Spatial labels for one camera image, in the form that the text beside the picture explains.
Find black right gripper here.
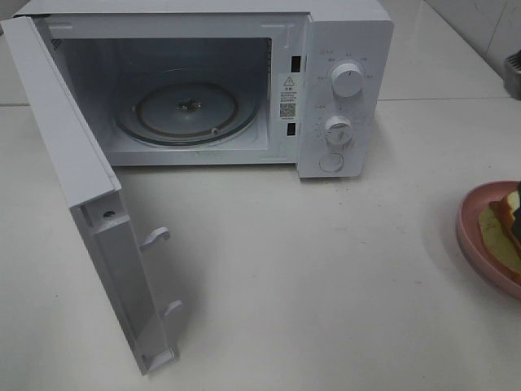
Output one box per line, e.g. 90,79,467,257
512,208,521,237

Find white bread sandwich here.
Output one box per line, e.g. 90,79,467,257
479,190,520,283

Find pink round plate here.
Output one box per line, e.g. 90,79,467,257
456,181,520,301

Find round door release button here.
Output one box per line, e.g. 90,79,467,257
319,153,344,173

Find white timer knob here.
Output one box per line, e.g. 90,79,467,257
323,116,353,146

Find white microwave door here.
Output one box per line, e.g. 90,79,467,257
2,16,176,375

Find white upper power knob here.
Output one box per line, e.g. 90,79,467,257
331,61,365,98

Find white microwave oven body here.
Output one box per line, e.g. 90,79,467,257
10,1,393,178

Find white warning label sticker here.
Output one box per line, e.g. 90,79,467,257
276,72,302,121

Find glass microwave turntable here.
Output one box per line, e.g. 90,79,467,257
113,68,267,147

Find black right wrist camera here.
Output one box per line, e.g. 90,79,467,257
503,51,521,100

